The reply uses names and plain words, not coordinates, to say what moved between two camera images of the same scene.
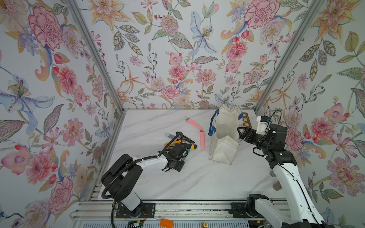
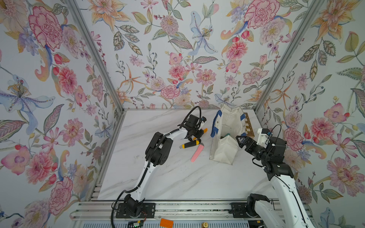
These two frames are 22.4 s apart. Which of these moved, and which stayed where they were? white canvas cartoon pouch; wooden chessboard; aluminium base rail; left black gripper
Moved: left black gripper
Stayed: white canvas cartoon pouch; aluminium base rail; wooden chessboard
